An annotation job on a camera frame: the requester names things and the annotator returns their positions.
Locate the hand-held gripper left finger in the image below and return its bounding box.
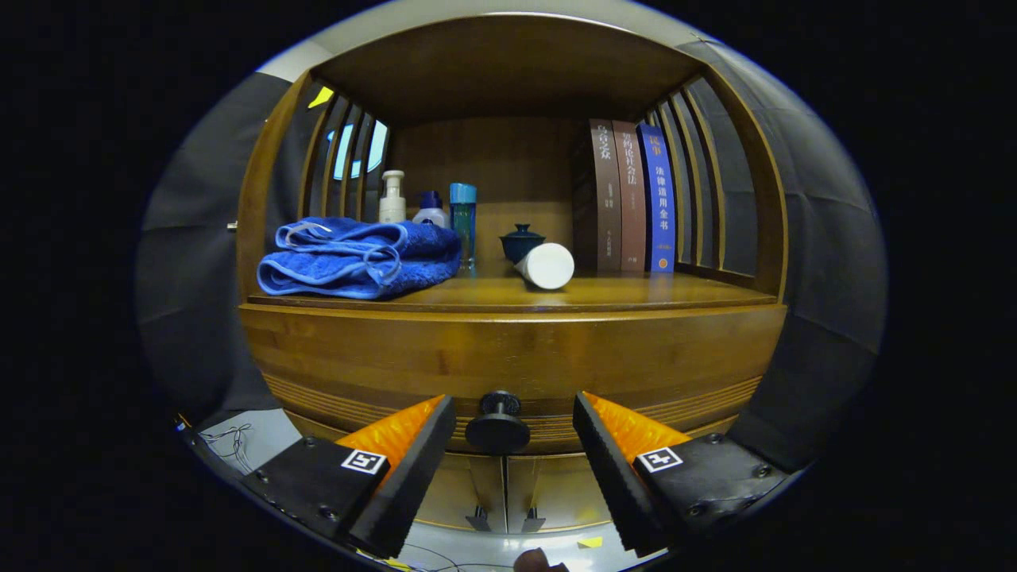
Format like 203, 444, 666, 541
241, 395, 458, 559

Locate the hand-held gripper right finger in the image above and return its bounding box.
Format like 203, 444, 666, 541
571, 391, 789, 557

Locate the wooden drawer with black knob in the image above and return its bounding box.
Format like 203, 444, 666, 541
241, 304, 787, 456

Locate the white and green tube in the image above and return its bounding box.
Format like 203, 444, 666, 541
514, 242, 575, 291

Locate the wooden cabinet door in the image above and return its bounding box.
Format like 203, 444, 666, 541
506, 454, 606, 533
417, 454, 507, 533

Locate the wooden countertop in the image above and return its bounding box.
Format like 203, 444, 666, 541
248, 266, 778, 312

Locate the wooden cabinet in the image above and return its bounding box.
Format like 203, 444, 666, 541
236, 14, 789, 535

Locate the blue folded towel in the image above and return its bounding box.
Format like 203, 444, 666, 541
257, 216, 463, 300

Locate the dark blue lidded teacup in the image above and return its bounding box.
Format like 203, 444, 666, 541
500, 223, 547, 265

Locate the teal clear bottle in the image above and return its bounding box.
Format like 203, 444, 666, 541
449, 183, 478, 271

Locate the white bottle with blue cap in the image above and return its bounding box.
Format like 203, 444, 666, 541
412, 191, 447, 229

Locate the reddish brown book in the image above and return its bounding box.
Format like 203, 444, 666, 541
612, 121, 648, 272

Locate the white pump bottle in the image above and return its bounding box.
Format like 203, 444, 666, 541
378, 170, 407, 224

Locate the blue book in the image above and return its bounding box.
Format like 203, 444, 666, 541
637, 123, 676, 274

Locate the dark brown book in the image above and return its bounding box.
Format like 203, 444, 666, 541
572, 119, 623, 272

